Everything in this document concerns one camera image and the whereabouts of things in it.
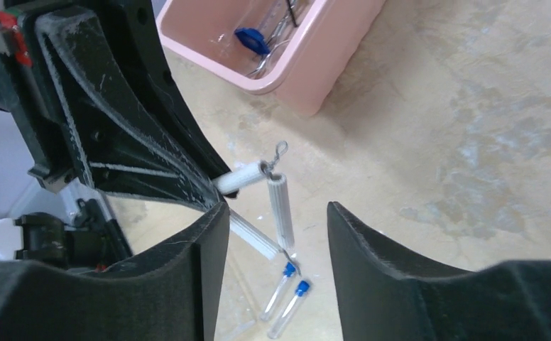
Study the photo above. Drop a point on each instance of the pink plastic bin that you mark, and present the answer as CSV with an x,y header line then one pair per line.
x,y
292,50

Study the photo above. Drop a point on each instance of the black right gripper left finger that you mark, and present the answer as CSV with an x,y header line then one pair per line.
x,y
170,291

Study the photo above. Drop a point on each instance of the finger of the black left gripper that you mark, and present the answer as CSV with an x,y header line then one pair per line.
x,y
131,31

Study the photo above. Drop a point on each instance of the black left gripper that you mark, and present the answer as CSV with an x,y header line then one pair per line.
x,y
101,107

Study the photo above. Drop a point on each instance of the clay pipe triangle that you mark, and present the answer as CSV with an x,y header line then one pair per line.
x,y
277,183

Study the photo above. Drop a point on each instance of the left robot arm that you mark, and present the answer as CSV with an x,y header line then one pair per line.
x,y
92,238

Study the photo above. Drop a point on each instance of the metal crucible tongs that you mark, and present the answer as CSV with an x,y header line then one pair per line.
x,y
289,22

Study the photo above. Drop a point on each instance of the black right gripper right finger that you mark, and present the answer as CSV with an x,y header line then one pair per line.
x,y
386,291

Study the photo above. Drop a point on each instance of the graduated cylinder blue base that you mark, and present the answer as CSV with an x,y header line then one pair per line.
x,y
258,24

